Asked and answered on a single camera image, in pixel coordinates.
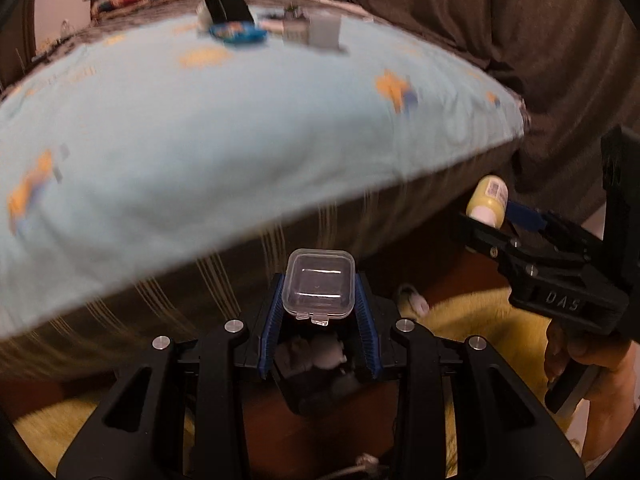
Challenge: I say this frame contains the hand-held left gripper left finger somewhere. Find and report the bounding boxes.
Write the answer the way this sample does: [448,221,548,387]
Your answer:
[55,273,286,480]

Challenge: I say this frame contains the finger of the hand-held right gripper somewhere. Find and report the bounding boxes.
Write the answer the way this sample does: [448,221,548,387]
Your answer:
[459,213,537,264]
[506,200,602,262]

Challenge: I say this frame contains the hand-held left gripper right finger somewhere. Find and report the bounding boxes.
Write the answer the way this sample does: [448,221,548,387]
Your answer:
[352,275,586,480]

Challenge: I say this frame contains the small yellow bottle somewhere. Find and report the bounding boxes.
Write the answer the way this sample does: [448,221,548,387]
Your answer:
[465,174,510,229]

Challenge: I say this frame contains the clear plastic lidded box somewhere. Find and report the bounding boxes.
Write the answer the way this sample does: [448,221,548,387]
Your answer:
[282,248,357,327]

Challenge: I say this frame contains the person's right forearm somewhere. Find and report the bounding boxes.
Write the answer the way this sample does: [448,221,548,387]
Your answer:
[582,395,640,468]

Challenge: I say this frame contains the person's right hand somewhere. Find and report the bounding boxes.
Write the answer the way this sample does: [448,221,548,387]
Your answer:
[544,321,640,411]

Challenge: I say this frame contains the crumpled white tissue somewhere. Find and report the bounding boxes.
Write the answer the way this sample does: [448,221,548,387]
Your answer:
[276,336,358,392]

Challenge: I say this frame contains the white crumpled object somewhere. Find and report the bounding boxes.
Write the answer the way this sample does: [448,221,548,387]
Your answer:
[398,284,431,317]

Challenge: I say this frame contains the yellow fluffy rug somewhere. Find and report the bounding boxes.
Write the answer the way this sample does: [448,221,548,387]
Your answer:
[12,285,586,480]

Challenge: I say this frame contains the brown curtain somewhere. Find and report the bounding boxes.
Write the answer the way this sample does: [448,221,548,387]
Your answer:
[345,0,640,213]

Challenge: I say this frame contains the light blue printed bed sheet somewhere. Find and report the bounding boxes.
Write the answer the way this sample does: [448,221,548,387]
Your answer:
[0,4,526,338]

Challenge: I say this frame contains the grey white box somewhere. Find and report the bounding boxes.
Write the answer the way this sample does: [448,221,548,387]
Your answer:
[306,12,347,54]

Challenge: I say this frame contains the small white carton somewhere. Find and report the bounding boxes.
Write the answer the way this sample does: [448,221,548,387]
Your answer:
[281,6,309,42]

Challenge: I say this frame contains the blue round object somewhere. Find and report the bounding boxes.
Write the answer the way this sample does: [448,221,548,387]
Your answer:
[208,22,269,45]

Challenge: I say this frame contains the black box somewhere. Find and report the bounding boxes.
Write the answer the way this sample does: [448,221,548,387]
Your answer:
[200,0,254,28]

